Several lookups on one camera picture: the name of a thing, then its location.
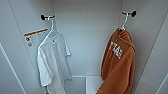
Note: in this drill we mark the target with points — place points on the white t-shirt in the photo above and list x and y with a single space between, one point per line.
55 63

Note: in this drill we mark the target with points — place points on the orange hoodie with white print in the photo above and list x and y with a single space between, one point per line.
120 70

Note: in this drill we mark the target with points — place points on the orange label strip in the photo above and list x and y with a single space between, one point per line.
36 32

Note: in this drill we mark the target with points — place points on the white wardrobe carcass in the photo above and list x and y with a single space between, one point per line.
86 40

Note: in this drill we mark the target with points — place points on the white wardrobe door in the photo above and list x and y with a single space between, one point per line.
6 33
161 40

